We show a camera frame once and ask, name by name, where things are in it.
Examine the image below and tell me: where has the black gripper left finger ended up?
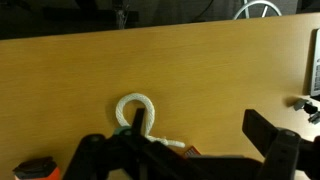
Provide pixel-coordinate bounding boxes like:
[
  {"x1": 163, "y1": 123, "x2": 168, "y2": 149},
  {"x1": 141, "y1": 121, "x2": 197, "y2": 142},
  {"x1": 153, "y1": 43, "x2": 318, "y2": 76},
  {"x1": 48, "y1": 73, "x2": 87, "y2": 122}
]
[{"x1": 63, "y1": 107, "x2": 149, "y2": 180}]

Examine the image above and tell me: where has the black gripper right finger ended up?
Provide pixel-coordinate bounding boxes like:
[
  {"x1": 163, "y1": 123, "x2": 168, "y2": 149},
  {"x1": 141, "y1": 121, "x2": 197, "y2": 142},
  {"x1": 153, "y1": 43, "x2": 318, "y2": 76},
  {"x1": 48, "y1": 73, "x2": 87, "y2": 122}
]
[{"x1": 241, "y1": 108, "x2": 320, "y2": 180}]

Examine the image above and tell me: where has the small grey black clip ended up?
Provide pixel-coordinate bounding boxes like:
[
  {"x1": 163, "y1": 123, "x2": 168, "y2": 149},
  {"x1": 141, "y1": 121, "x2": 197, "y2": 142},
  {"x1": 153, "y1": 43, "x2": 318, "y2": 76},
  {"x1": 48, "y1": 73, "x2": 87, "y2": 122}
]
[{"x1": 293, "y1": 98, "x2": 320, "y2": 125}]

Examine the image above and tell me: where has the orange black tape measure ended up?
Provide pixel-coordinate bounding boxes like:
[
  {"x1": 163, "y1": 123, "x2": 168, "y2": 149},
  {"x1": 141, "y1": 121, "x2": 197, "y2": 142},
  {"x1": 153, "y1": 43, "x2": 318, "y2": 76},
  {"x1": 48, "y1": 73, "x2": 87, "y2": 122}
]
[{"x1": 12, "y1": 156, "x2": 62, "y2": 180}]

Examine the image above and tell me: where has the office chair with white base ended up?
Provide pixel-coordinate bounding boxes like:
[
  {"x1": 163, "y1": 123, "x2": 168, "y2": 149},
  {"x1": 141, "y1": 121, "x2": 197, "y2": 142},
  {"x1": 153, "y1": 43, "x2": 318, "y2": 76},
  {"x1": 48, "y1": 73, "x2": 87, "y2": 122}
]
[{"x1": 232, "y1": 0, "x2": 283, "y2": 20}]

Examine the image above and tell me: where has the silver open laptop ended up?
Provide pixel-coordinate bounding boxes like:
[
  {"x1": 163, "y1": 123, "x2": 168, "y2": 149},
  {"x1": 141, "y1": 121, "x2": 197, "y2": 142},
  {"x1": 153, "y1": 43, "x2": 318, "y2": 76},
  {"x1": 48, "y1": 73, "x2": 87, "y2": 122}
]
[{"x1": 309, "y1": 28, "x2": 320, "y2": 98}]

